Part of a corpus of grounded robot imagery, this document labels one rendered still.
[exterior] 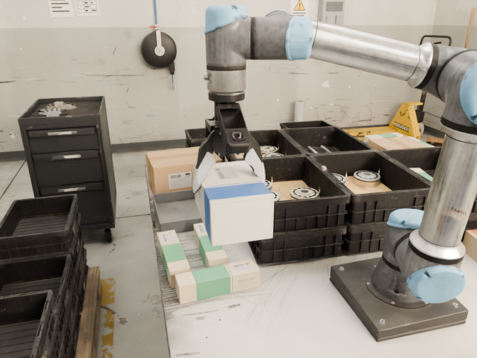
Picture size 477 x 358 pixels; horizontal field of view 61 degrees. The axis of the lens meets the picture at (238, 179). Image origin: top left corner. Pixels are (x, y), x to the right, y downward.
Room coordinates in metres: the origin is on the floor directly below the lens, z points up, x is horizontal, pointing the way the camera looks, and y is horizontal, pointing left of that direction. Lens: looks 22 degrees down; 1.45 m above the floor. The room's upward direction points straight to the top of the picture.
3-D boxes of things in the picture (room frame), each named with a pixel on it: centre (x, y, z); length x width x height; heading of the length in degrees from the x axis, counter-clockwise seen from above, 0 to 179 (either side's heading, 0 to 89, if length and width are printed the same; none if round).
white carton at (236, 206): (0.76, 0.02, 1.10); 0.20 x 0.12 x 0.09; 15
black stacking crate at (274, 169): (1.30, -0.17, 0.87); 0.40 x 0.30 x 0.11; 11
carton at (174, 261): (1.10, 0.21, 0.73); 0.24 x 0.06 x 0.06; 19
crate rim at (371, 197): (1.36, -0.46, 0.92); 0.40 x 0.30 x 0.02; 11
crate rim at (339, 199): (1.30, -0.17, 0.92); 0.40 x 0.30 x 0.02; 11
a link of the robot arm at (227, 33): (0.78, 0.02, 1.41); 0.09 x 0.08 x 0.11; 87
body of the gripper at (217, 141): (0.79, 0.02, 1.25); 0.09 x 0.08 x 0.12; 15
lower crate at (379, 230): (1.36, -0.46, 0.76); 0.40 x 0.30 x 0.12; 11
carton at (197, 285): (0.98, 0.06, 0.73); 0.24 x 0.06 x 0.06; 109
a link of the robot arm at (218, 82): (0.78, 0.03, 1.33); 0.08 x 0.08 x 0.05
